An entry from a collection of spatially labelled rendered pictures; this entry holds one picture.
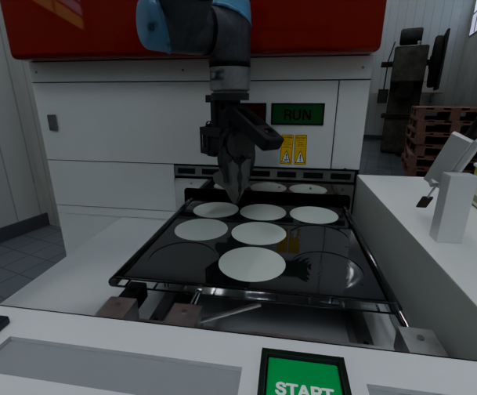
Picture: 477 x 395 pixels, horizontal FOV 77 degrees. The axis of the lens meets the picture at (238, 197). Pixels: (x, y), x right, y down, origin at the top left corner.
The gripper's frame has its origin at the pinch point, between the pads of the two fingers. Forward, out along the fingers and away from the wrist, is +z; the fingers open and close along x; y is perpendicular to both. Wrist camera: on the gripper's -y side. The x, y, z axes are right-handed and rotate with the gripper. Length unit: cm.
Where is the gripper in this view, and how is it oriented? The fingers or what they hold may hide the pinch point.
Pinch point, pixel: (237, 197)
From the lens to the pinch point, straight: 60.7
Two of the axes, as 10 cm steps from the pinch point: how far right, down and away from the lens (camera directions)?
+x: -7.0, 2.2, -6.8
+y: -7.2, -2.2, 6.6
